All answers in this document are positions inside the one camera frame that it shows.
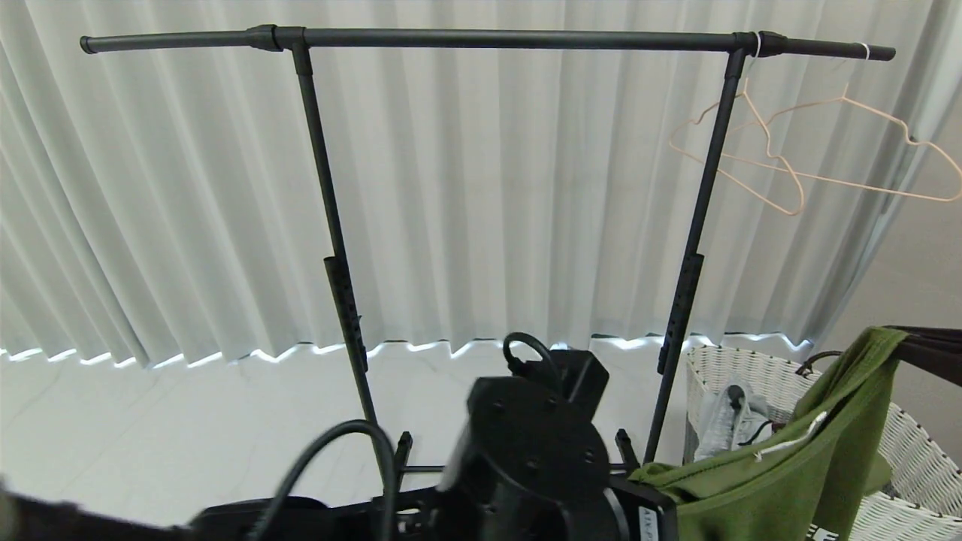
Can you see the pale grey shorts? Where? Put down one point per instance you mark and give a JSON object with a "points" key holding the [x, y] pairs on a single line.
{"points": [[720, 430]]}

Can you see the white laundry basket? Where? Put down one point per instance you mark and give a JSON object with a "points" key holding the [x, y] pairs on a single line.
{"points": [[924, 466]]}

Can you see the green shirt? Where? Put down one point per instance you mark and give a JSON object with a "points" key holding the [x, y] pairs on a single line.
{"points": [[797, 481]]}

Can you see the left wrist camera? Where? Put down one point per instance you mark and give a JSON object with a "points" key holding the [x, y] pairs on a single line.
{"points": [[646, 520]]}

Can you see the black clothes rack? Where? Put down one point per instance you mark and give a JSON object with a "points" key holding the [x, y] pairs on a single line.
{"points": [[488, 37]]}

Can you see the pink clothes hanger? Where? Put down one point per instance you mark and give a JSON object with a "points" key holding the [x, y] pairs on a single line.
{"points": [[872, 110], [768, 143]]}

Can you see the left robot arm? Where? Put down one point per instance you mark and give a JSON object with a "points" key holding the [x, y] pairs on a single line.
{"points": [[526, 458]]}

